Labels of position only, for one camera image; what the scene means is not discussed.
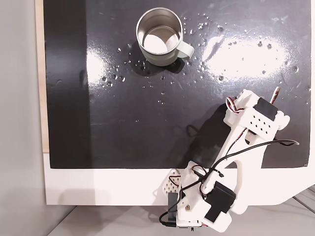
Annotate black glossy mat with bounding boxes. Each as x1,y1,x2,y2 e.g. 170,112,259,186
43,0,311,170

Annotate pale green steel mug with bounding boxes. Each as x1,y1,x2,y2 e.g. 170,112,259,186
136,7,195,67

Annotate white table board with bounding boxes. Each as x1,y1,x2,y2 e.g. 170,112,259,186
43,152,315,206

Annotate pale wooden board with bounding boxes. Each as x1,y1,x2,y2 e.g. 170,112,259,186
35,0,51,153

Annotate red white black servo wire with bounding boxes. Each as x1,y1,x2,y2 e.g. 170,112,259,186
225,96,243,115

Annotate black plug cable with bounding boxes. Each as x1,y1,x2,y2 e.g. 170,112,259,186
158,211,178,228

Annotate black camera cable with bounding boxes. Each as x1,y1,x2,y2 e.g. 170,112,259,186
178,139,300,197

